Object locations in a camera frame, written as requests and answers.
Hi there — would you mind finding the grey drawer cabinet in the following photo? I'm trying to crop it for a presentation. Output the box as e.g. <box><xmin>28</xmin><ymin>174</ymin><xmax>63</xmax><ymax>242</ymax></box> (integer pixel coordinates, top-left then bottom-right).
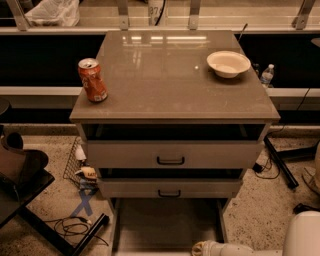
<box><xmin>69</xmin><ymin>29</ymin><xmax>281</xmax><ymax>244</ymax></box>

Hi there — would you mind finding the black caster foot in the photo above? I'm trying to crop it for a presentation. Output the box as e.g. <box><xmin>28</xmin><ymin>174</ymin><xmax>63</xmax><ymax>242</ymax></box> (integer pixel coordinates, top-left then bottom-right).
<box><xmin>293</xmin><ymin>203</ymin><xmax>320</xmax><ymax>214</ymax></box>

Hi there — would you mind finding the white paper bowl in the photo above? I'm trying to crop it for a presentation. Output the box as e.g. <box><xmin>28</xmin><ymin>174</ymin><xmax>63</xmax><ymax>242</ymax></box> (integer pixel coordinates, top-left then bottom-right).
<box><xmin>207</xmin><ymin>51</ymin><xmax>251</xmax><ymax>79</ymax></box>

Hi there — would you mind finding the grey bottom drawer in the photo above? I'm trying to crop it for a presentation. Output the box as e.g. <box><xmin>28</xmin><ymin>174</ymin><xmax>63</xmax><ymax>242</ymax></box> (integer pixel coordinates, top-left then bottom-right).
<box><xmin>110</xmin><ymin>198</ymin><xmax>227</xmax><ymax>256</ymax></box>

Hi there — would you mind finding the grey top drawer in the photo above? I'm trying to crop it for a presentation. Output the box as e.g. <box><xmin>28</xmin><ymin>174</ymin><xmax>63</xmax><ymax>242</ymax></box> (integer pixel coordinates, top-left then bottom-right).
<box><xmin>85</xmin><ymin>141</ymin><xmax>264</xmax><ymax>169</ymax></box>

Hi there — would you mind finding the blue tape cross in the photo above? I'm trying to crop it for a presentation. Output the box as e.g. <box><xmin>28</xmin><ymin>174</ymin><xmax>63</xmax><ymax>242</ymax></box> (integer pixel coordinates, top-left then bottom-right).
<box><xmin>71</xmin><ymin>189</ymin><xmax>97</xmax><ymax>217</ymax></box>

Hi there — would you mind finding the brown chair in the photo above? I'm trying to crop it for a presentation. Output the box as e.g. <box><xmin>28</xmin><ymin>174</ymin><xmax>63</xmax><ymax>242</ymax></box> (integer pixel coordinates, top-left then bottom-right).
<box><xmin>0</xmin><ymin>132</ymin><xmax>48</xmax><ymax>188</ymax></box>

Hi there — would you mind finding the black floor cable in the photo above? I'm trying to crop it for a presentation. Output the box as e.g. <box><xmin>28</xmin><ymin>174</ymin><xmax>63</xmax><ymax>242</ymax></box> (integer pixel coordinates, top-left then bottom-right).
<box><xmin>44</xmin><ymin>215</ymin><xmax>111</xmax><ymax>248</ymax></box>

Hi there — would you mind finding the black table leg frame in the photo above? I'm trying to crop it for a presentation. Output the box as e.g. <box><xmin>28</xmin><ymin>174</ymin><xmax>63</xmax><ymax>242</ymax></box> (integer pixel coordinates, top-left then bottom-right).
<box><xmin>0</xmin><ymin>170</ymin><xmax>109</xmax><ymax>256</ymax></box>

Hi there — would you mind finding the grey middle drawer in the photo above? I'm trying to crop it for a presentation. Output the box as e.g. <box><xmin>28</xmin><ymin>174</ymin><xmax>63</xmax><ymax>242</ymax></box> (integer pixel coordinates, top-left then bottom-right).
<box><xmin>98</xmin><ymin>178</ymin><xmax>242</xmax><ymax>198</ymax></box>

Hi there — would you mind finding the black stand leg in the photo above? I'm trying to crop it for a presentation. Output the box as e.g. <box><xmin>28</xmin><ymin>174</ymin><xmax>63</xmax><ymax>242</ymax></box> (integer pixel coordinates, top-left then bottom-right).
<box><xmin>264</xmin><ymin>137</ymin><xmax>318</xmax><ymax>190</ymax></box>

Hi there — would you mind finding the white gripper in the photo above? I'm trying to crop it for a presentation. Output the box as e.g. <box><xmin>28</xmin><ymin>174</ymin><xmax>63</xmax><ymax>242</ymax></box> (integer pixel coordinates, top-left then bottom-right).
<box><xmin>191</xmin><ymin>241</ymin><xmax>254</xmax><ymax>256</ymax></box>

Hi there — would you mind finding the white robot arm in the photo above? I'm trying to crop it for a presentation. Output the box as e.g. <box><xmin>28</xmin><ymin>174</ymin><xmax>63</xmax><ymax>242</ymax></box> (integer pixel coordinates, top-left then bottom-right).
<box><xmin>191</xmin><ymin>211</ymin><xmax>320</xmax><ymax>256</ymax></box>

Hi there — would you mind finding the white plastic bag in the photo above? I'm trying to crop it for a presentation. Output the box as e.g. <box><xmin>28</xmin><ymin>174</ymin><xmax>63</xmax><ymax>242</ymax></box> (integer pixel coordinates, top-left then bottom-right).
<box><xmin>25</xmin><ymin>0</ymin><xmax>80</xmax><ymax>27</ymax></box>

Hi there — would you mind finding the wire mesh basket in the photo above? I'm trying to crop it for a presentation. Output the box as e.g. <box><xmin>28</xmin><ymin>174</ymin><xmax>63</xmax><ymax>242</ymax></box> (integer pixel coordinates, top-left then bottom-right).
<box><xmin>63</xmin><ymin>137</ymin><xmax>82</xmax><ymax>188</ymax></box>

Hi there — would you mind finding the grey drawer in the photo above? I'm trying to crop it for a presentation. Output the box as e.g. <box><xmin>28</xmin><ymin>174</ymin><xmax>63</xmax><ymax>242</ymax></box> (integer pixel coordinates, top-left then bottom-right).
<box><xmin>110</xmin><ymin>198</ymin><xmax>227</xmax><ymax>256</ymax></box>
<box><xmin>85</xmin><ymin>141</ymin><xmax>264</xmax><ymax>169</ymax></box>
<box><xmin>98</xmin><ymin>178</ymin><xmax>242</xmax><ymax>198</ymax></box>

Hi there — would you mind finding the clear water bottle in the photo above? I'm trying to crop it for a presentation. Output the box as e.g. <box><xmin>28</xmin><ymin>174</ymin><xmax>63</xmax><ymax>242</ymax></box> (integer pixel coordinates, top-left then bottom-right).
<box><xmin>260</xmin><ymin>64</ymin><xmax>274</xmax><ymax>88</ymax></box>

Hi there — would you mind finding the orange soda can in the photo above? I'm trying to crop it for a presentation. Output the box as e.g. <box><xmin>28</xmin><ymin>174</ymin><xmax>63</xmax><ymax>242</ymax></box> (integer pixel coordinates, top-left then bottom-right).
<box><xmin>78</xmin><ymin>58</ymin><xmax>108</xmax><ymax>103</ymax></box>

